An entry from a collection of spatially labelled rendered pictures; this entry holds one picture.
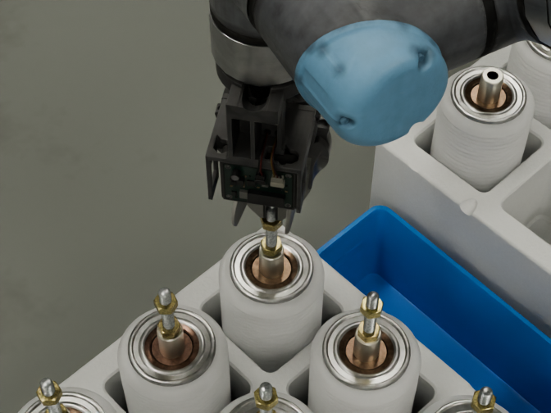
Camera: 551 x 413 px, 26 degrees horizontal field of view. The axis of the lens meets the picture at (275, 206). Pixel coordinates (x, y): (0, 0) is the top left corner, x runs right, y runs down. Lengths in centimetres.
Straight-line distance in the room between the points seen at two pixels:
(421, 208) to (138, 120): 42
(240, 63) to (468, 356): 62
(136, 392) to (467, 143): 42
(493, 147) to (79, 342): 50
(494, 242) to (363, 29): 59
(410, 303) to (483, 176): 19
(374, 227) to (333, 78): 65
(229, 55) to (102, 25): 85
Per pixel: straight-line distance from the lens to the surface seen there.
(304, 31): 68
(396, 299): 136
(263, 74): 80
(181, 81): 156
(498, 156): 123
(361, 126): 67
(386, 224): 130
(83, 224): 143
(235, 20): 77
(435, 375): 111
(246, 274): 107
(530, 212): 133
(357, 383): 101
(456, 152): 123
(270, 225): 101
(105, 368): 111
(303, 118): 88
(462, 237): 125
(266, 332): 108
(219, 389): 105
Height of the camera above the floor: 115
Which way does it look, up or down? 54 degrees down
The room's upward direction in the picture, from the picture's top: straight up
